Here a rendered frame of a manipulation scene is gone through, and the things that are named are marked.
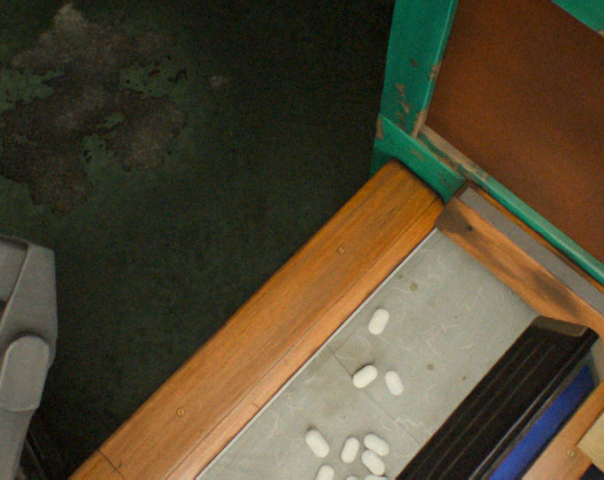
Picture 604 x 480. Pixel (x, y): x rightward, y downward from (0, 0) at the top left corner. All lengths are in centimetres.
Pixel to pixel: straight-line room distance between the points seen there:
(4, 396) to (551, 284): 64
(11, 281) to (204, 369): 36
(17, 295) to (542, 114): 55
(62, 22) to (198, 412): 154
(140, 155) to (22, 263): 131
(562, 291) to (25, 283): 63
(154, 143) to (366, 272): 111
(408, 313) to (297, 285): 16
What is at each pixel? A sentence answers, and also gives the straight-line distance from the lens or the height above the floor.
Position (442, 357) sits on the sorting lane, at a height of 74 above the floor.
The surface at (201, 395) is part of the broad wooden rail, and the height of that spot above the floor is 76.
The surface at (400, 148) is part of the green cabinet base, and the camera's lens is 104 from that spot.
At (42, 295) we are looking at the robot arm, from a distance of 70.
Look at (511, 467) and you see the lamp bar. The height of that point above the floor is 108.
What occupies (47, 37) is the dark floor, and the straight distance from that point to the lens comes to 226.
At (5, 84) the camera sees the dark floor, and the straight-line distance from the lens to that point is 222.
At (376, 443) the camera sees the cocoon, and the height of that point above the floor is 76.
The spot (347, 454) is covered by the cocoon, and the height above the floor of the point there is 76.
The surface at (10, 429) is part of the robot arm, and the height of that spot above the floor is 103.
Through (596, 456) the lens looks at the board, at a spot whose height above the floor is 78.
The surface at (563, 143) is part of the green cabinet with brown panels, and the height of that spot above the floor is 103.
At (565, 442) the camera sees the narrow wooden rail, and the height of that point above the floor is 76.
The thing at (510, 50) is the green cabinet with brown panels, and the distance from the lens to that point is 76.
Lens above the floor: 171
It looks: 71 degrees down
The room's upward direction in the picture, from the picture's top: 5 degrees counter-clockwise
